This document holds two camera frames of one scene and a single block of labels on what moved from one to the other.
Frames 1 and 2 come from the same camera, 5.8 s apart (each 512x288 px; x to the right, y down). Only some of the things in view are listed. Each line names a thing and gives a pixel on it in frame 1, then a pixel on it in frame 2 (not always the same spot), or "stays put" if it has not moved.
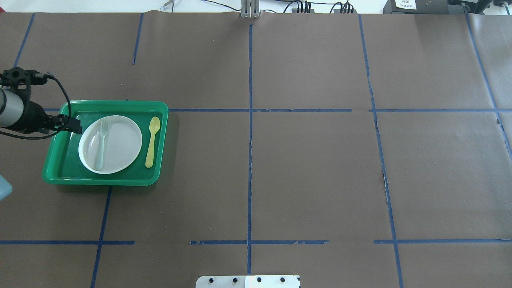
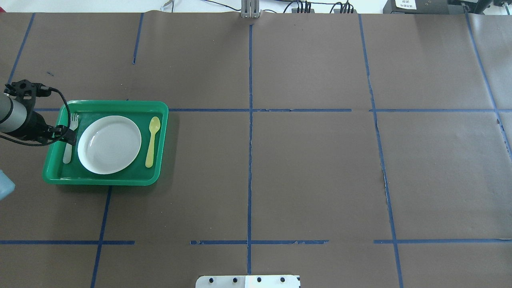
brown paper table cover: (352, 150) stays put
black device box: (416, 7) stays put
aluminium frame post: (250, 9) stays put
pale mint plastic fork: (103, 129) to (68, 150)
